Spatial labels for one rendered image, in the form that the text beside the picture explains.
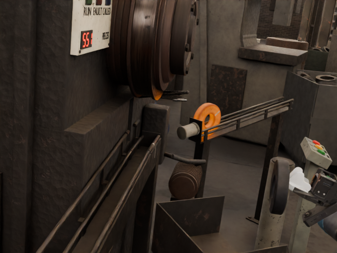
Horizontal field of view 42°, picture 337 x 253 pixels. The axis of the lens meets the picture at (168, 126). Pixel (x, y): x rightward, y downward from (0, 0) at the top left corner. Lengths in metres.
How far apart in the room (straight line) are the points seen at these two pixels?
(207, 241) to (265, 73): 3.03
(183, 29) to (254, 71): 2.81
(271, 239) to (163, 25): 1.38
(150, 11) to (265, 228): 1.39
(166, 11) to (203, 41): 2.89
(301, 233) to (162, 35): 1.42
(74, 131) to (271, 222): 1.41
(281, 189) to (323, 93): 2.34
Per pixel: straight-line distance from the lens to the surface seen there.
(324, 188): 1.31
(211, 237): 1.25
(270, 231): 2.35
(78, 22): 1.10
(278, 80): 4.12
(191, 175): 1.87
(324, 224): 1.49
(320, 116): 3.58
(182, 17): 1.38
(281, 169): 1.27
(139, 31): 1.31
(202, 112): 2.00
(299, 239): 2.43
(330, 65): 6.07
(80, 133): 1.13
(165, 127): 1.78
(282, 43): 6.26
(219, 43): 4.22
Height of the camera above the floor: 1.21
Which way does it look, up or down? 16 degrees down
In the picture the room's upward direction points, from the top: 7 degrees clockwise
